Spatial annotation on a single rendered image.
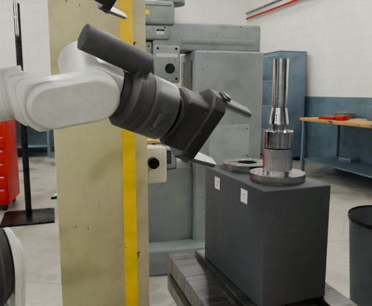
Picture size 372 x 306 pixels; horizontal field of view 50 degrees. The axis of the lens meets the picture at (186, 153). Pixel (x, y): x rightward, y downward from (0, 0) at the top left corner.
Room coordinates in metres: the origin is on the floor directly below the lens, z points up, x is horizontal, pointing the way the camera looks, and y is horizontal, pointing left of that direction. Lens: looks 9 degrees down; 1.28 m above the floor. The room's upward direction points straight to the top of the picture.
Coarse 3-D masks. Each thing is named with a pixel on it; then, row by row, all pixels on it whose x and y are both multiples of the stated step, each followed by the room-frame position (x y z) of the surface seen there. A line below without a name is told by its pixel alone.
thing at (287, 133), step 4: (264, 132) 0.64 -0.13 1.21; (268, 132) 0.63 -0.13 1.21; (272, 132) 0.63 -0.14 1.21; (276, 132) 0.63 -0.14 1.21; (280, 132) 0.62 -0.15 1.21; (284, 132) 0.62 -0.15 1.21; (288, 132) 0.63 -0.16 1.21; (292, 132) 0.63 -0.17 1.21; (268, 136) 0.63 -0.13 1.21; (272, 136) 0.63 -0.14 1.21; (276, 136) 0.63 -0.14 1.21; (280, 136) 0.62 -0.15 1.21; (284, 136) 0.63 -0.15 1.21; (288, 136) 0.63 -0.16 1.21; (292, 136) 0.64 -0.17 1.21
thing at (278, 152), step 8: (264, 136) 0.64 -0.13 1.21; (264, 144) 0.64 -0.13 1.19; (272, 144) 0.63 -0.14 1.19; (280, 144) 0.62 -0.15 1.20; (288, 144) 0.63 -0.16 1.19; (264, 152) 0.64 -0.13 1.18; (272, 152) 0.63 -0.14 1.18; (280, 152) 0.62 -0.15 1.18; (288, 152) 0.63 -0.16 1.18; (264, 160) 0.64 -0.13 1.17; (272, 160) 0.63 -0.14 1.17; (280, 160) 0.62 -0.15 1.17; (288, 160) 0.63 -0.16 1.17; (264, 168) 0.64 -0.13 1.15; (272, 168) 0.63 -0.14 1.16; (280, 168) 0.62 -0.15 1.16; (288, 168) 0.63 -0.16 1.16
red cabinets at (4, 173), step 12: (12, 120) 4.56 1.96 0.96; (0, 132) 4.20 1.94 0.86; (12, 132) 4.53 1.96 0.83; (0, 144) 4.19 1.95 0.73; (12, 144) 4.49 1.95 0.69; (0, 156) 4.19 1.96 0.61; (12, 156) 4.46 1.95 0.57; (0, 168) 4.19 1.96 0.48; (12, 168) 4.43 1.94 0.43; (0, 180) 4.19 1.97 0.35; (12, 180) 4.39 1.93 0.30; (0, 192) 4.19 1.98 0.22; (12, 192) 4.36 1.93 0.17; (0, 204) 4.20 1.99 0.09
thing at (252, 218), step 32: (224, 160) 0.76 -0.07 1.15; (256, 160) 0.76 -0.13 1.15; (224, 192) 0.69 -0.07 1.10; (256, 192) 0.59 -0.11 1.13; (288, 192) 0.58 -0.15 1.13; (320, 192) 0.61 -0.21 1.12; (224, 224) 0.69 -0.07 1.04; (256, 224) 0.59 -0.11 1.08; (288, 224) 0.59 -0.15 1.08; (320, 224) 0.61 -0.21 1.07; (224, 256) 0.69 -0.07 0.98; (256, 256) 0.59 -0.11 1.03; (288, 256) 0.59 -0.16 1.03; (320, 256) 0.61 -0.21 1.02; (256, 288) 0.59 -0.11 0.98; (288, 288) 0.59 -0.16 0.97; (320, 288) 0.61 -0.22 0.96
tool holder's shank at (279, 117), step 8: (280, 64) 0.64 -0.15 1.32; (288, 64) 0.64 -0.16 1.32; (280, 72) 0.64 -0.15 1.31; (272, 80) 0.65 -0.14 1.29; (280, 80) 0.64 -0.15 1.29; (272, 88) 0.65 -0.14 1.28; (280, 88) 0.64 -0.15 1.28; (272, 96) 0.65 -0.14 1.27; (280, 96) 0.64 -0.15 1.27; (272, 104) 0.64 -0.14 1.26; (280, 104) 0.64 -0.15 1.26; (272, 112) 0.64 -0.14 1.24; (280, 112) 0.63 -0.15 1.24; (272, 120) 0.64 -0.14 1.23; (280, 120) 0.63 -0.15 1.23; (288, 120) 0.64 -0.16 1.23; (272, 128) 0.64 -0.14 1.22; (280, 128) 0.64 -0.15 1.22
